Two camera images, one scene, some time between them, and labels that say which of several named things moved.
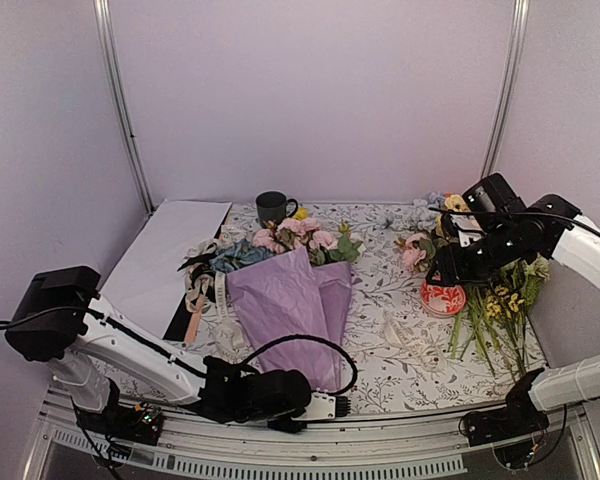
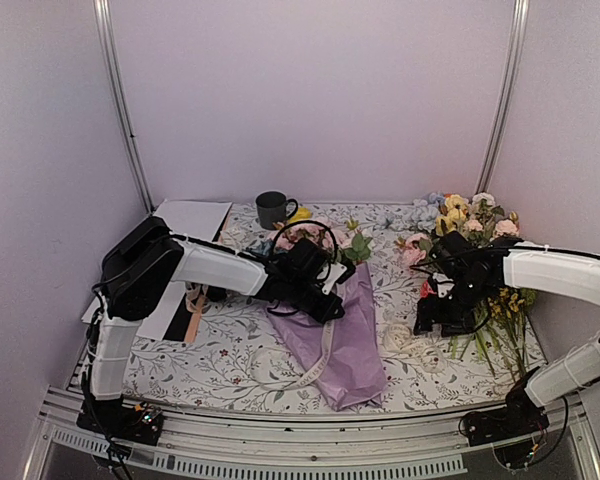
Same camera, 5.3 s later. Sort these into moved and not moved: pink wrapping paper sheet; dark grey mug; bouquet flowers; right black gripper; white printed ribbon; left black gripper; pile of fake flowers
Moved: right black gripper; white printed ribbon; bouquet flowers; left black gripper; pink wrapping paper sheet
Not moved: pile of fake flowers; dark grey mug
